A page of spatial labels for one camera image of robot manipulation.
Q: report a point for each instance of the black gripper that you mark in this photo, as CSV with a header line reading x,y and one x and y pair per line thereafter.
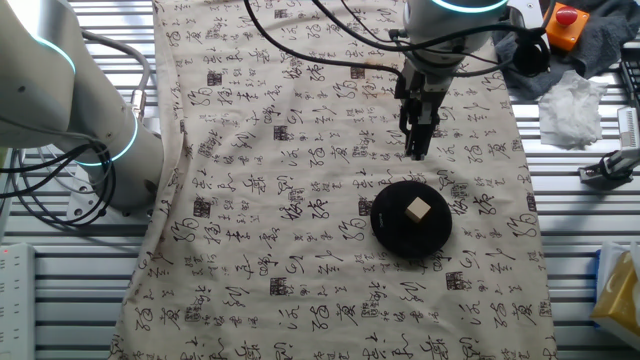
x,y
422,85

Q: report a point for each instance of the small wooden cube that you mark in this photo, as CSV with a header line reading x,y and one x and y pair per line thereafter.
x,y
417,210

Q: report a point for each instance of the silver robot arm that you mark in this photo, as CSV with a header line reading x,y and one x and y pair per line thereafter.
x,y
50,75

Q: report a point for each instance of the round black scale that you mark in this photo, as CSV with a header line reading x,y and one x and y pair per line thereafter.
x,y
395,235

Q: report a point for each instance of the crumpled white tissue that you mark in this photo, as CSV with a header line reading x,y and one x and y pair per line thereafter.
x,y
570,110

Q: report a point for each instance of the beige calligraphy print cloth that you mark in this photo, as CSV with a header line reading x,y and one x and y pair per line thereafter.
x,y
250,150

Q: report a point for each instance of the orange emergency stop box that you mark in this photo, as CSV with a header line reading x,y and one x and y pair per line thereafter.
x,y
565,35

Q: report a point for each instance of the grey towel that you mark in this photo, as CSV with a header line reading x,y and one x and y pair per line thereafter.
x,y
605,40

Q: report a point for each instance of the black keyboard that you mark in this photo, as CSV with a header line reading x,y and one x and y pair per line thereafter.
x,y
632,75

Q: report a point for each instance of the yellow tissue pack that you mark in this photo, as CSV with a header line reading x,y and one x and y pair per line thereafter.
x,y
620,300

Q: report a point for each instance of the white power strip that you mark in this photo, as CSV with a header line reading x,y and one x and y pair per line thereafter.
x,y
17,300

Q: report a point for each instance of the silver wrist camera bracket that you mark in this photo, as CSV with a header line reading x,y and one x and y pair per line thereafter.
x,y
522,15

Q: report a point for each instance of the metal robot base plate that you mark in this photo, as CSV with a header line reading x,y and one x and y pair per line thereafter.
x,y
82,200

